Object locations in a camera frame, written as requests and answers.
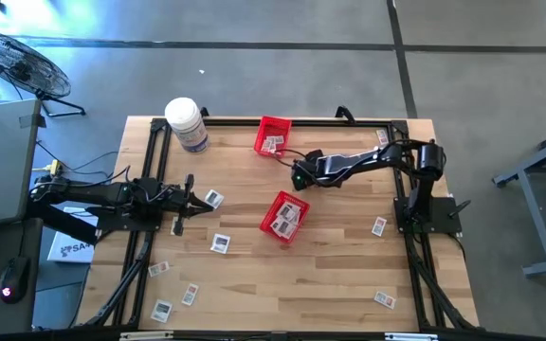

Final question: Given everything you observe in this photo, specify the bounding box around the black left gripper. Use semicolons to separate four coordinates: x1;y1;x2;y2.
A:
158;172;214;237

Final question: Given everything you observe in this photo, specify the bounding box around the red plastic basket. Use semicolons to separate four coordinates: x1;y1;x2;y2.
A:
253;116;294;157
259;189;311;245

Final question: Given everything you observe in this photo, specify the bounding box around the white packet black print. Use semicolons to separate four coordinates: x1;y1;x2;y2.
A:
270;217;298;240
277;201;302;223
150;299;174;324
209;233;231;255
204;188;226;210

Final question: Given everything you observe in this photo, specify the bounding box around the white wipes canister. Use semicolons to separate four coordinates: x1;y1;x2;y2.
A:
163;97;210;154

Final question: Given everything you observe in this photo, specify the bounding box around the white printed box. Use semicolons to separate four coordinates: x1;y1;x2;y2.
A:
46;206;101;264

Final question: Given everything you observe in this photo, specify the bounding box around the black base lever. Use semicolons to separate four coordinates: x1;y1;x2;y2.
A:
447;198;472;220

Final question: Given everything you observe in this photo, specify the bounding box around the grey tape strip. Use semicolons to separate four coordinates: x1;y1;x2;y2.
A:
19;113;46;130

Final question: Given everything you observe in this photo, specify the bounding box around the black computer mouse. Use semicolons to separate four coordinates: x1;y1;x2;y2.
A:
0;255;32;305

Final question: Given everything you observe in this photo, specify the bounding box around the black floor fan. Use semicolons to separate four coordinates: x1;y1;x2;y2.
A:
0;29;87;118

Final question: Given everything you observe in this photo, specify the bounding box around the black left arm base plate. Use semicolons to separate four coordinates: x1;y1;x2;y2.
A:
93;206;163;233

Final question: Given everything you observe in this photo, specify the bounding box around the silver aluminium bracket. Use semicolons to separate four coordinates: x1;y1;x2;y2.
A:
118;331;174;341
384;332;439;341

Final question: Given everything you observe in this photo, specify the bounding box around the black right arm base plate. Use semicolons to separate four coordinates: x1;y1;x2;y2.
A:
393;196;464;234

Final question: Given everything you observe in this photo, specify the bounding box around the grey metal cart frame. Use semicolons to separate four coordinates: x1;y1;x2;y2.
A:
492;120;546;278

